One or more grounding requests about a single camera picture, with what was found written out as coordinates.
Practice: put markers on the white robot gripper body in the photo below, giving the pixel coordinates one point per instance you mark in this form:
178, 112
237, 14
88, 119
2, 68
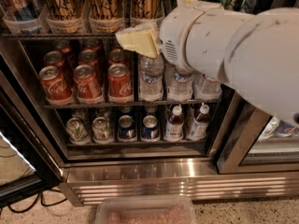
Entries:
175, 34

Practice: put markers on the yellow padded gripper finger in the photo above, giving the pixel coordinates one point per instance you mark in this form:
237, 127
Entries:
143, 39
197, 5

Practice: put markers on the orange can column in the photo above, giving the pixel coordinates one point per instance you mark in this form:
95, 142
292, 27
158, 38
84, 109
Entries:
147, 9
106, 10
65, 10

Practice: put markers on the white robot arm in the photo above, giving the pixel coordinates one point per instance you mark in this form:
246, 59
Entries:
256, 55

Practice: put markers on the second row right cola can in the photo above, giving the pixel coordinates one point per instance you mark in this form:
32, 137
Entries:
117, 56

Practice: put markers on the second row cola can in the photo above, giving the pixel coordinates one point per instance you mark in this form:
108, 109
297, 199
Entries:
90, 57
117, 56
56, 58

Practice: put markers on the front right cola can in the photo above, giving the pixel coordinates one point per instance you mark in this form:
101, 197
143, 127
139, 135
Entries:
119, 79

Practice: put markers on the second row middle cola can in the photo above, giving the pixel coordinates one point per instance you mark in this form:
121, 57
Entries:
90, 57

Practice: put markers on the front middle cola can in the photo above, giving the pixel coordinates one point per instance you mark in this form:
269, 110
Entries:
87, 83

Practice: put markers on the blue pepsi can right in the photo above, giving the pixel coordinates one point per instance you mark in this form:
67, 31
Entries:
150, 129

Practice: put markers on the blue pepsi can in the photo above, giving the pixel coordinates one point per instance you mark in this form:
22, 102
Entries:
126, 127
150, 129

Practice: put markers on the second row left cola can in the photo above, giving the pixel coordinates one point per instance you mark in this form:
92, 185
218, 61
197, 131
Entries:
56, 58

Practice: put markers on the blue pepsi can left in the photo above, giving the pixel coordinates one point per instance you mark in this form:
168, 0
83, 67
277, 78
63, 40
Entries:
126, 127

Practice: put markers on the front left cola can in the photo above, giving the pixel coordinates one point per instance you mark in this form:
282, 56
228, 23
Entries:
54, 83

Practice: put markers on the silver green can right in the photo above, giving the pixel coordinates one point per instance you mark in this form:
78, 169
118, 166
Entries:
101, 130

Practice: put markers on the silver green can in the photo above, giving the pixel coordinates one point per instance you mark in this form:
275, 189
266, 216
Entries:
101, 130
77, 132

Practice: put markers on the silver green can left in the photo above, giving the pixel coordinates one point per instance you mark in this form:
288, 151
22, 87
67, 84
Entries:
77, 132

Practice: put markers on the fridge glass sliding door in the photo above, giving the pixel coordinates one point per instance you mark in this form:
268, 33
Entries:
242, 153

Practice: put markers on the white can behind glass door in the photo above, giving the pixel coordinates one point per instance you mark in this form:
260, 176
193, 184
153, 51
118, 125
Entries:
269, 129

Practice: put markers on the blue red can top-left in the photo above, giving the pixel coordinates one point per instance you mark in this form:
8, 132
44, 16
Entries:
22, 10

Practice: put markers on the blue can behind glass door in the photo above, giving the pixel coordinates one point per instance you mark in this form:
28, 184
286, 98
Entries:
284, 129

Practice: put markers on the stainless steel fridge base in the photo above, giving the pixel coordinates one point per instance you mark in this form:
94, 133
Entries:
89, 183

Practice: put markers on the front left water bottle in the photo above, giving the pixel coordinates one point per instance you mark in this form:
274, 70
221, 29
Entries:
151, 75

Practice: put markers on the water bottle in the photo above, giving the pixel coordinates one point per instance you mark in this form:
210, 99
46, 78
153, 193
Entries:
151, 75
206, 88
180, 88

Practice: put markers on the front middle water bottle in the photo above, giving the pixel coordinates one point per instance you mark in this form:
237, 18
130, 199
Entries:
180, 88

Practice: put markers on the front right water bottle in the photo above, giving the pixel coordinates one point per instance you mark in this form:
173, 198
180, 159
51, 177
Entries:
206, 88

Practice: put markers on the brown drink bottle left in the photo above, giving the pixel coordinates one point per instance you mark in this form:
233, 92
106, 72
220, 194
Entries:
174, 125

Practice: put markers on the brown drink bottle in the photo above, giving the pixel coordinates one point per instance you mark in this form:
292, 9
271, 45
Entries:
198, 124
174, 125

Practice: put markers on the brown drink bottle right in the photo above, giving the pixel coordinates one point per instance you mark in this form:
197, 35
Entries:
198, 124

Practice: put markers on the clear plastic bin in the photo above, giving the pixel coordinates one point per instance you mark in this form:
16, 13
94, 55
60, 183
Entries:
155, 209

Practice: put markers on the top wire shelf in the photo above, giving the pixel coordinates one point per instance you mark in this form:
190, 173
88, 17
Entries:
58, 36

